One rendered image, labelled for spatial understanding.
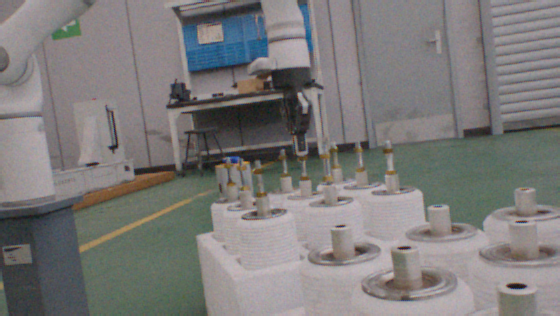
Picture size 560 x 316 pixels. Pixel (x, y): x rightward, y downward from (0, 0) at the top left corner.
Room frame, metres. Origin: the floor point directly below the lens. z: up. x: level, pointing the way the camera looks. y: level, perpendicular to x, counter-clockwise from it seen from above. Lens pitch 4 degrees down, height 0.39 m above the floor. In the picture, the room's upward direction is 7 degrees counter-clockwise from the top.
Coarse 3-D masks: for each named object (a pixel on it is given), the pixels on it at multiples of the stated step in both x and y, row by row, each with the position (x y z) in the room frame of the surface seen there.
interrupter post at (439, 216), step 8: (432, 208) 0.55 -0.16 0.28; (440, 208) 0.54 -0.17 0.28; (448, 208) 0.55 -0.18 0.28; (432, 216) 0.55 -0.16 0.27; (440, 216) 0.54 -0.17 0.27; (448, 216) 0.55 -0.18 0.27; (432, 224) 0.55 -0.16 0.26; (440, 224) 0.54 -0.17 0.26; (448, 224) 0.54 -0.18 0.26; (432, 232) 0.55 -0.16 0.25; (440, 232) 0.54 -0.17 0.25; (448, 232) 0.54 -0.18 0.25
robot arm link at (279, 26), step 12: (264, 0) 0.94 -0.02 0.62; (276, 0) 0.93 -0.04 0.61; (288, 0) 0.92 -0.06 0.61; (264, 12) 0.95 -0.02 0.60; (276, 12) 0.93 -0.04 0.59; (288, 12) 0.93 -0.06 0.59; (300, 12) 0.95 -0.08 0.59; (276, 24) 0.93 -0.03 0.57; (288, 24) 0.93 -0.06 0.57; (300, 24) 0.94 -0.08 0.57; (276, 36) 0.94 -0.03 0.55; (288, 36) 0.93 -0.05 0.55; (300, 36) 0.94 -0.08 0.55
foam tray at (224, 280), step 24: (216, 264) 0.87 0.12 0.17; (240, 264) 0.85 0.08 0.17; (288, 264) 0.76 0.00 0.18; (216, 288) 0.91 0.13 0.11; (240, 288) 0.72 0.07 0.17; (264, 288) 0.73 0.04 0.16; (288, 288) 0.74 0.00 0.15; (216, 312) 0.95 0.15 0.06; (240, 312) 0.72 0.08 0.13; (264, 312) 0.73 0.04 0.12
